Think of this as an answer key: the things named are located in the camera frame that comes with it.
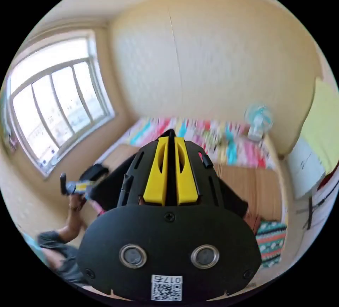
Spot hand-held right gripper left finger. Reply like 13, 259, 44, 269
143, 137, 169, 205

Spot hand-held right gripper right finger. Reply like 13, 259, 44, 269
174, 137, 198, 206

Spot black pants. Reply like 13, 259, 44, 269
90, 153, 250, 218

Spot person's left forearm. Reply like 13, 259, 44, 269
56, 209, 88, 243

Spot person's left hand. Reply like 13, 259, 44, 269
69, 193, 87, 213

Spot bed with woven mat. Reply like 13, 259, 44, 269
94, 117, 289, 233

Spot window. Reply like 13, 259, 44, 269
7, 29, 116, 178

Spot small blue table fan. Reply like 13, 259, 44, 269
243, 103, 274, 142

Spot zigzag patterned cushion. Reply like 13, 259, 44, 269
255, 220, 288, 268

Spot white cupboard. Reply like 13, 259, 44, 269
286, 137, 327, 200

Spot yellow curtain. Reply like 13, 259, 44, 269
301, 77, 339, 176

